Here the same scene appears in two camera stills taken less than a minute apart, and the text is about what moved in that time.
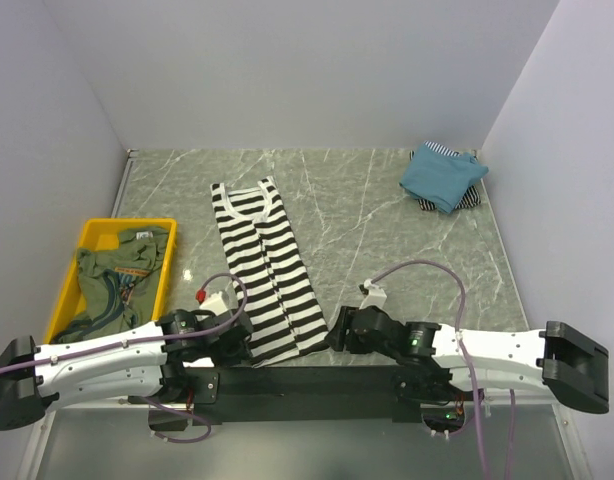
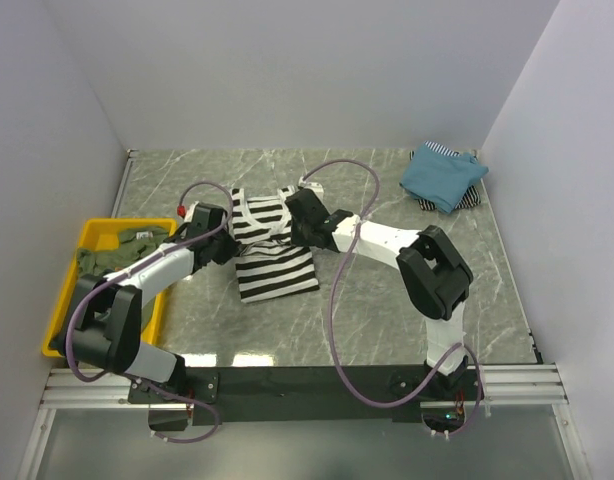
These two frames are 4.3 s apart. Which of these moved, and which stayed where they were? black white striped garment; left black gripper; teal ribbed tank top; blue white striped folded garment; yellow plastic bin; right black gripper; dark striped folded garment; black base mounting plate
Moved: right black gripper; left black gripper; black white striped garment
Stayed: blue white striped folded garment; teal ribbed tank top; dark striped folded garment; yellow plastic bin; black base mounting plate
